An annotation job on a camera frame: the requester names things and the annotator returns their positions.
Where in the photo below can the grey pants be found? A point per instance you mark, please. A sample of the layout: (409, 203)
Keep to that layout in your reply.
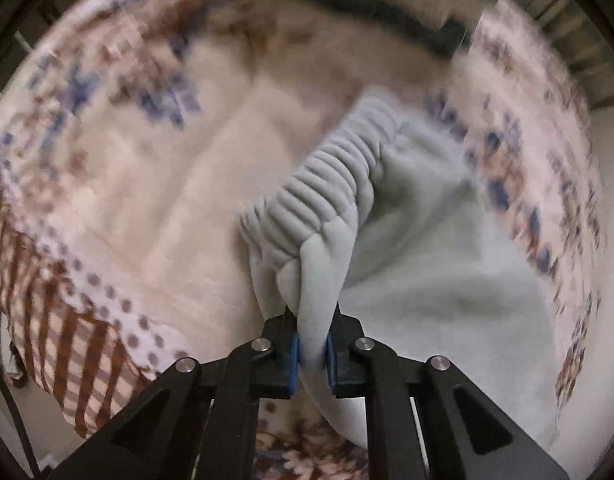
(437, 285)

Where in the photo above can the wooden slatted frame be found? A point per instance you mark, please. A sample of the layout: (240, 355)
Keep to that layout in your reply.
(587, 60)

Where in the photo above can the brown checked bed sheet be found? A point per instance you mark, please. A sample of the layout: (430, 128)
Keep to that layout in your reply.
(77, 350)

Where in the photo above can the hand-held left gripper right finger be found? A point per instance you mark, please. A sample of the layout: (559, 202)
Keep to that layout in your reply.
(331, 362)

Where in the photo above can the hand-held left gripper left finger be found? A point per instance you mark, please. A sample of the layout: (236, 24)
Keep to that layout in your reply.
(292, 362)

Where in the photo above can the floral printed blanket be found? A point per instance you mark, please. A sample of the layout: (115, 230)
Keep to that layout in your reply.
(137, 160)

